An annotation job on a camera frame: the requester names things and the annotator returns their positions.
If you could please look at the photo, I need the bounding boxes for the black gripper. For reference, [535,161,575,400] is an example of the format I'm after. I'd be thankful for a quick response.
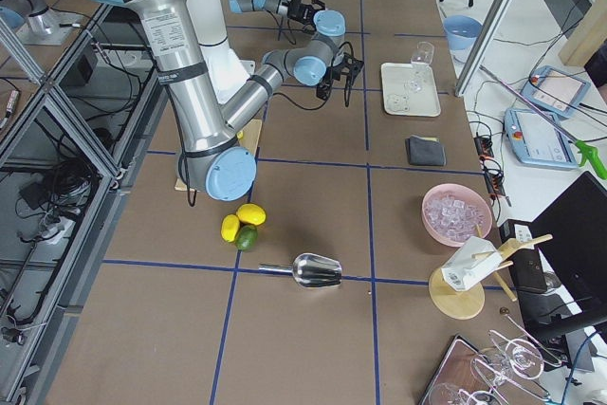
[316,53,364,100]
[287,0,326,34]

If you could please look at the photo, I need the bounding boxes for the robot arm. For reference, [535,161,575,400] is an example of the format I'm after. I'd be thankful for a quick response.
[229,0,326,29]
[93,0,346,201]

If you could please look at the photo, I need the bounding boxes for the blue bowl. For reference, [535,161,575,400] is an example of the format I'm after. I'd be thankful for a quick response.
[443,15,483,64]

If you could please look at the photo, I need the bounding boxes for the pink bowl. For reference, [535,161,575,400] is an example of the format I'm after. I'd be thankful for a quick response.
[421,182,494,249]

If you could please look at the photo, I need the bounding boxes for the clear ice cubes in pink bowl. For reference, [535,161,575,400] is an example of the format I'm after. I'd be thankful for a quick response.
[425,192,489,241]

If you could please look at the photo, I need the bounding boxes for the steel ice scoop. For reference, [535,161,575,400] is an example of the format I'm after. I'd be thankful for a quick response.
[258,252,342,288]

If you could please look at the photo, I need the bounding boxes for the cream bear tray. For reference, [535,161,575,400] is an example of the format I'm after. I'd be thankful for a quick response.
[380,63,441,118]

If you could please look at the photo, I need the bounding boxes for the clear wine glass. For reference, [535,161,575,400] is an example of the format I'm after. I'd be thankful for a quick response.
[404,41,435,94]

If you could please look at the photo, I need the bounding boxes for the wooden cutting board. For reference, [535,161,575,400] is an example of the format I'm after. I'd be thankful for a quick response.
[175,119,263,201]

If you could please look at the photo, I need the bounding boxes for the grey folded cloth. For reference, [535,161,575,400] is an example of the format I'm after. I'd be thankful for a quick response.
[405,136,447,166]

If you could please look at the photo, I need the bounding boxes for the yellow lemon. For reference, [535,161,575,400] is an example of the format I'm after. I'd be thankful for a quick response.
[220,214,241,243]
[236,203,267,226]

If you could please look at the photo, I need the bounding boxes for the green lime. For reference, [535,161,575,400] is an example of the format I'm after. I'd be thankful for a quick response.
[234,225,258,251]

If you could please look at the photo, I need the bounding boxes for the blue teach pendant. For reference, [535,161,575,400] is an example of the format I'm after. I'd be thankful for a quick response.
[504,108,578,170]
[522,65,590,119]

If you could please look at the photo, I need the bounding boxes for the white carton on stand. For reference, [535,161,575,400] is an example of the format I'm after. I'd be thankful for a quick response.
[441,236,503,292]

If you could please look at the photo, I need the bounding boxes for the wooden round stand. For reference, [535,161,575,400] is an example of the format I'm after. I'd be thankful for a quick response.
[429,234,553,320]

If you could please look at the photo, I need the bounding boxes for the black monitor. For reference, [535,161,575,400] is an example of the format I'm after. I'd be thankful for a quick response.
[499,172,606,341]

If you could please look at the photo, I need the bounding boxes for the black tray under glasses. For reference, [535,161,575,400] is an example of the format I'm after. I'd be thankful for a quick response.
[417,334,485,405]

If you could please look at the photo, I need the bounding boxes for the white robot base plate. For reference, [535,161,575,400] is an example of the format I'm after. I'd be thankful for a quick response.
[204,45,255,105]

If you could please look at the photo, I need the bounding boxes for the aluminium frame post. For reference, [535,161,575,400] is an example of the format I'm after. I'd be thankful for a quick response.
[454,0,513,97]

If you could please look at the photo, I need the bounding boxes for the green handled grabber tool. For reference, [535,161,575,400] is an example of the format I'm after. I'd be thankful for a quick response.
[480,64,606,180]

